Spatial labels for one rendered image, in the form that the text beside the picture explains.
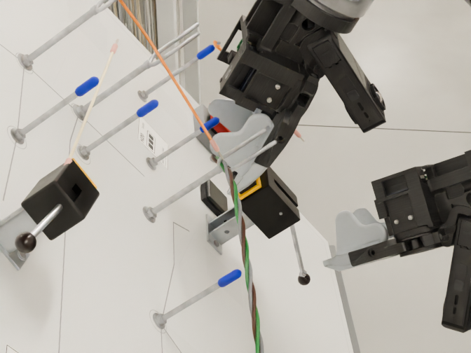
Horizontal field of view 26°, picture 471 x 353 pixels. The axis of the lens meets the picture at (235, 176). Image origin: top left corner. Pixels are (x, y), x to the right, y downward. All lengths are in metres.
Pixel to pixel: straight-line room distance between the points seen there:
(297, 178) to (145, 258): 2.09
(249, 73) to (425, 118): 2.38
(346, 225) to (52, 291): 0.40
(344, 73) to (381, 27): 2.84
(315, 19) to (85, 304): 0.32
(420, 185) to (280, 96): 0.17
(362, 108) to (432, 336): 1.61
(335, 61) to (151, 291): 0.27
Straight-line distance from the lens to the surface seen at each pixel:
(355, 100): 0.96
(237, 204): 0.87
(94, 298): 0.80
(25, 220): 0.72
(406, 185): 1.03
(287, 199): 1.03
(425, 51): 3.66
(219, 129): 1.18
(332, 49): 0.93
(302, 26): 0.94
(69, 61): 1.01
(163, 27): 1.74
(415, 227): 1.02
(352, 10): 0.91
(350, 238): 1.07
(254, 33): 0.94
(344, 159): 3.07
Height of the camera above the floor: 1.79
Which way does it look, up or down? 37 degrees down
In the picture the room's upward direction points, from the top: straight up
